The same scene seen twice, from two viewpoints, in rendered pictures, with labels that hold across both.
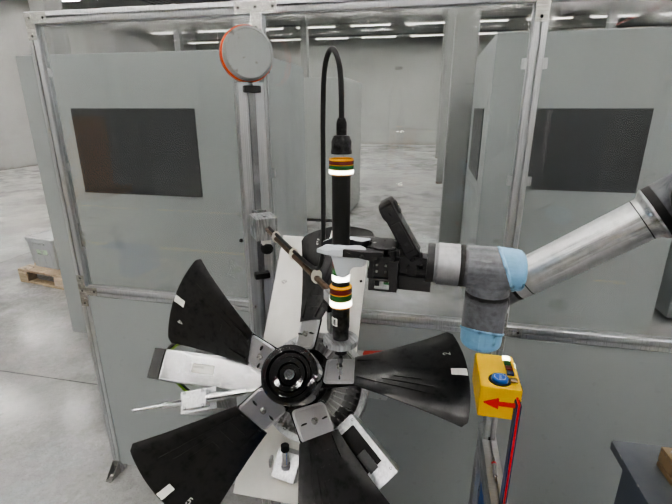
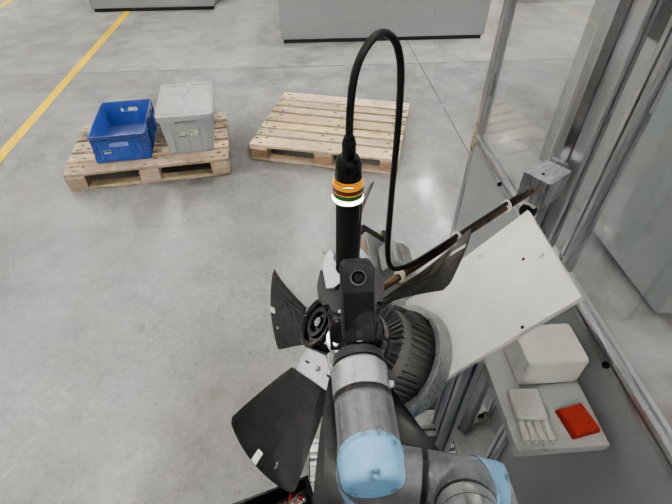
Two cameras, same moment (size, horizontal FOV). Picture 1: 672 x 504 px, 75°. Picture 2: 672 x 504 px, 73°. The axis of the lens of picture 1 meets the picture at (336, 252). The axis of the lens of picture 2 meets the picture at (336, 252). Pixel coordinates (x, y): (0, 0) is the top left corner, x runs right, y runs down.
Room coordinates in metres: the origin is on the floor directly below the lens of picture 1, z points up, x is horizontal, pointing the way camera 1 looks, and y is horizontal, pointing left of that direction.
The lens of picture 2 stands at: (0.62, -0.49, 1.99)
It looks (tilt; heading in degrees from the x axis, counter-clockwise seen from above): 43 degrees down; 74
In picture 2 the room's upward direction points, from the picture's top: straight up
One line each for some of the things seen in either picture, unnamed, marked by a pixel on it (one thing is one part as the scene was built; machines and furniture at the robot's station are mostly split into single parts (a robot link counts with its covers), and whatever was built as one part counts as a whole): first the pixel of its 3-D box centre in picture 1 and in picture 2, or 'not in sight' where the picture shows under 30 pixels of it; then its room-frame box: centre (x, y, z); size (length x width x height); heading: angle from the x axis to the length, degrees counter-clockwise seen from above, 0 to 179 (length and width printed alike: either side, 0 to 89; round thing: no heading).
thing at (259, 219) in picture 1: (263, 225); (544, 182); (1.36, 0.23, 1.37); 0.10 x 0.07 x 0.09; 23
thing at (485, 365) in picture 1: (495, 386); not in sight; (0.99, -0.42, 1.02); 0.16 x 0.10 x 0.11; 168
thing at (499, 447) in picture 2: not in sight; (496, 452); (1.34, -0.01, 0.42); 0.04 x 0.04 x 0.83; 78
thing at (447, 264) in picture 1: (445, 263); (362, 379); (0.74, -0.20, 1.46); 0.08 x 0.05 x 0.08; 168
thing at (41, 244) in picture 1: (66, 245); not in sight; (4.52, 2.92, 0.31); 0.60 x 0.42 x 0.33; 159
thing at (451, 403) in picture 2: not in sight; (441, 429); (1.13, 0.05, 0.58); 0.09 x 0.05 x 1.15; 78
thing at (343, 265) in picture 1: (341, 262); (329, 279); (0.75, -0.01, 1.46); 0.09 x 0.03 x 0.06; 88
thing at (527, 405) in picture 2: not in sight; (531, 415); (1.27, -0.09, 0.87); 0.15 x 0.09 x 0.02; 75
